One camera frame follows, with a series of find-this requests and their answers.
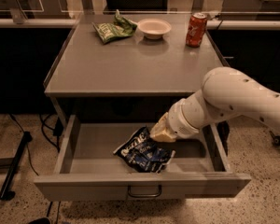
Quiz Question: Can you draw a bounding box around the black floor stand leg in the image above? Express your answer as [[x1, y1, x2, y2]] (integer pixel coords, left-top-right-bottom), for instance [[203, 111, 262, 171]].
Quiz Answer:
[[0, 132, 32, 201]]

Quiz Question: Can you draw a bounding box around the white paper bowl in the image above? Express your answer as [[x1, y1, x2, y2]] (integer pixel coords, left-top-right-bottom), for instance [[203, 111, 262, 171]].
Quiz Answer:
[[137, 19, 172, 40]]

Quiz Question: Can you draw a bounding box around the black power cable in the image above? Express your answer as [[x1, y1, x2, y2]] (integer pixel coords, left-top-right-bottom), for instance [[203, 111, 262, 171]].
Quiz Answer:
[[7, 113, 40, 176]]

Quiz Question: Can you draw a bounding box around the green chip bag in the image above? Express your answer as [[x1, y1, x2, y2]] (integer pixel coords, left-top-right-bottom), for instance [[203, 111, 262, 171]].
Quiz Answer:
[[92, 10, 137, 44]]

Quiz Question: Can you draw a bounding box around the black caster wheel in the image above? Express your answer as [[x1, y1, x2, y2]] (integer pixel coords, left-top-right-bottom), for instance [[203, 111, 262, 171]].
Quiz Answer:
[[270, 132, 280, 147]]

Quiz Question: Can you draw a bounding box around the metal drawer handle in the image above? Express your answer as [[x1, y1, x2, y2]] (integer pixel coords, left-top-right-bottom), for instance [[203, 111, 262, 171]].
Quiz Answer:
[[127, 185, 162, 199]]

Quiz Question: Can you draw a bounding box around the grey open drawer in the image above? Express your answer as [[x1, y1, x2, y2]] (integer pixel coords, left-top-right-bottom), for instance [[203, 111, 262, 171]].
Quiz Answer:
[[35, 115, 251, 201]]

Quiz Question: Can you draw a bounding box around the grey counter cabinet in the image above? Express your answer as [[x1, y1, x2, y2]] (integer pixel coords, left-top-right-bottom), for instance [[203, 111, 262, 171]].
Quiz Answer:
[[45, 14, 222, 126]]

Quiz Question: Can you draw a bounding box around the blue chip bag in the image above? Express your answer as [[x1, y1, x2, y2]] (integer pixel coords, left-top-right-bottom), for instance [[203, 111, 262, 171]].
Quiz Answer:
[[113, 126, 175, 174]]

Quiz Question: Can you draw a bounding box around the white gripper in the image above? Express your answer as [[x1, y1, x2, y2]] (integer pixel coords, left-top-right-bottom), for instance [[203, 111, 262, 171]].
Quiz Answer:
[[150, 99, 199, 143]]

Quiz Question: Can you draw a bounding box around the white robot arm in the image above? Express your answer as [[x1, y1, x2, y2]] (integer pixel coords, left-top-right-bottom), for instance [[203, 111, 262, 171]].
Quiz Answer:
[[150, 67, 280, 142]]

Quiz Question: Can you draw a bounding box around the red soda can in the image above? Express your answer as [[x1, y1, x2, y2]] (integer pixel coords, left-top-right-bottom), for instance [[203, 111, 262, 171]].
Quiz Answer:
[[186, 12, 207, 48]]

